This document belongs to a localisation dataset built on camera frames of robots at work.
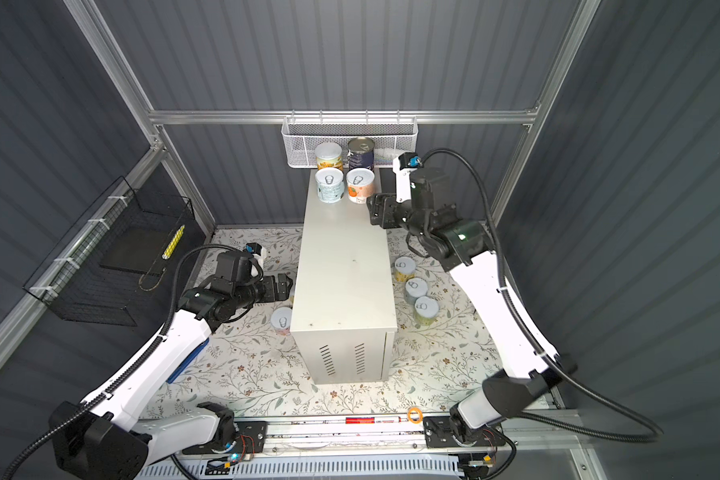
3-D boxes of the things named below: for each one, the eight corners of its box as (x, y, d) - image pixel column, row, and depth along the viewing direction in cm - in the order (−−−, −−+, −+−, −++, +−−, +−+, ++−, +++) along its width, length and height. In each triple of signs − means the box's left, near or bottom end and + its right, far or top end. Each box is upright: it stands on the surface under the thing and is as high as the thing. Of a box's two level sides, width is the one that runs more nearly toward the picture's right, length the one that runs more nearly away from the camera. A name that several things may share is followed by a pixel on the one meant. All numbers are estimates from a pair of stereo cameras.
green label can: (416, 326, 95) (419, 317, 90) (414, 305, 100) (416, 296, 95) (437, 326, 95) (441, 317, 90) (434, 305, 100) (437, 296, 95)
